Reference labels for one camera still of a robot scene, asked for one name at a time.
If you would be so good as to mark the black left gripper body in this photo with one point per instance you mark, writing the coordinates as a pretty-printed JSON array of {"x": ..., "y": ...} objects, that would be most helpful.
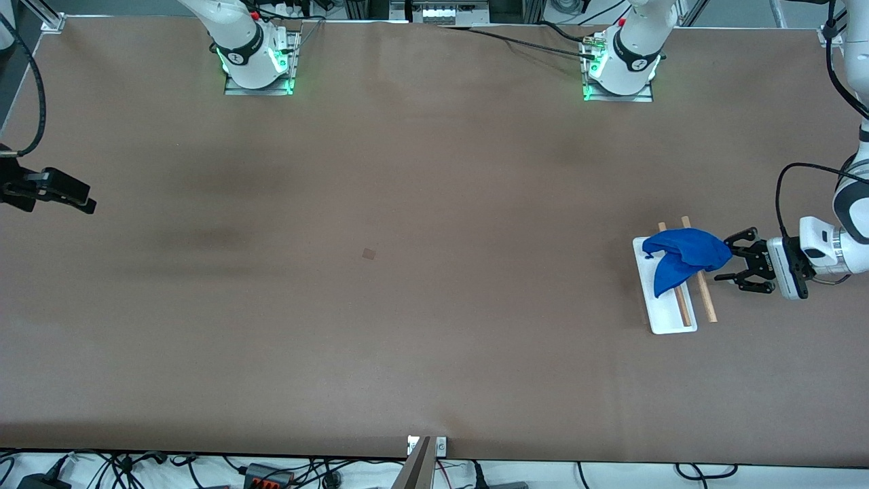
[{"x": 760, "y": 265}]

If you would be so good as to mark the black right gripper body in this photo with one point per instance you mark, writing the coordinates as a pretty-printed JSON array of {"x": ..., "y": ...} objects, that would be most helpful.
[{"x": 15, "y": 188}]

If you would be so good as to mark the blue microfiber towel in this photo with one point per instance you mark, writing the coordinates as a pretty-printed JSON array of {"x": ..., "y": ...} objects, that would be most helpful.
[{"x": 686, "y": 251}]

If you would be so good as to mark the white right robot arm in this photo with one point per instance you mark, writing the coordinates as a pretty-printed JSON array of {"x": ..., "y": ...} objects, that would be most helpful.
[{"x": 241, "y": 41}]

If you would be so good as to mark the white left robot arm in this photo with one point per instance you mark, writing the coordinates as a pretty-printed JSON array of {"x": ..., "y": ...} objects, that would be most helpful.
[{"x": 635, "y": 54}]

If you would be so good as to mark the black power adapter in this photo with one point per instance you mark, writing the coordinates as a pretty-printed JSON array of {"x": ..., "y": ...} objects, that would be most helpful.
[{"x": 41, "y": 482}]

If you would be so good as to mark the black orange connector box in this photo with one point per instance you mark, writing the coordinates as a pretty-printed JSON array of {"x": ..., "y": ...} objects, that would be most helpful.
[{"x": 268, "y": 477}]

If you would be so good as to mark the grey control box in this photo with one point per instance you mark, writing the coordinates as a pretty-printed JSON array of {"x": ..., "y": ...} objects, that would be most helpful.
[{"x": 441, "y": 12}]

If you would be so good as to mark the aluminium table corner bracket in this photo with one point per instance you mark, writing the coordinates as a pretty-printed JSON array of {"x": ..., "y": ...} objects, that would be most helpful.
[
  {"x": 829, "y": 35},
  {"x": 51, "y": 20}
]

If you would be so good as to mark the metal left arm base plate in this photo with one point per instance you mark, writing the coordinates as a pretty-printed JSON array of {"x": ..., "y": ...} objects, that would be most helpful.
[{"x": 641, "y": 98}]

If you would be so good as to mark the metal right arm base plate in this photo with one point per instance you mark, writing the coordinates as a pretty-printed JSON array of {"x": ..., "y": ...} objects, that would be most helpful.
[{"x": 237, "y": 90}]

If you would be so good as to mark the silver camera mount bracket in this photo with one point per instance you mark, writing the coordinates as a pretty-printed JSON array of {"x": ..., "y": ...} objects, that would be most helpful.
[{"x": 441, "y": 446}]

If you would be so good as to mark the grey brown camera post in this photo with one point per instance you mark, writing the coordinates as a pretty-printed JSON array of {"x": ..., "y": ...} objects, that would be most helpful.
[{"x": 415, "y": 472}]

